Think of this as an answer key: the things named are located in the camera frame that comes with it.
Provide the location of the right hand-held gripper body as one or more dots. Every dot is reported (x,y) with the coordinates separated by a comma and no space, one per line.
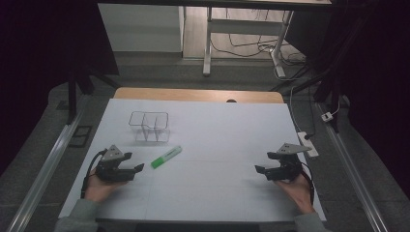
(285,167)

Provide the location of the black metal stand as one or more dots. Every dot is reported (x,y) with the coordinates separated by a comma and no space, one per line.
(75,87)

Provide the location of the silver metal floor rail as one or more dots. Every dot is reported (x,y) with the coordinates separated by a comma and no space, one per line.
(351,174)
(45,170)

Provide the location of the person's left hand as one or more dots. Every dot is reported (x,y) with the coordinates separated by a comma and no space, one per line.
(100,190)

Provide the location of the white metal desk frame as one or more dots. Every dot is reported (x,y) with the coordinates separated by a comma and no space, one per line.
(245,27)

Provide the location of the dark curtain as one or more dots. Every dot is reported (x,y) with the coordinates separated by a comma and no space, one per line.
(48,64)
(370,80)

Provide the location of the person's right hand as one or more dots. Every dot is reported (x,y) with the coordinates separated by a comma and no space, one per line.
(298,191)

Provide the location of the white table cover sheet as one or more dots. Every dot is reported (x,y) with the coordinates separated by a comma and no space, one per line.
(212,145)

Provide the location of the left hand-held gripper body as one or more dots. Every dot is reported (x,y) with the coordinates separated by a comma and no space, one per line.
(111,169)

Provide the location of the black rectangular floor frame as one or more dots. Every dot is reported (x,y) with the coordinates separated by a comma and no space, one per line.
(80,136)

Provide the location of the white power strip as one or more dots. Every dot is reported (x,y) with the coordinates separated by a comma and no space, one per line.
(307,144)

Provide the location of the green highlighter pen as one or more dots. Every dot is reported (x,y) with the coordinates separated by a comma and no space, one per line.
(166,157)

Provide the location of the clear plastic divided organizer box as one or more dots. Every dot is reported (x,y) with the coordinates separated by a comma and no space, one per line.
(150,127)

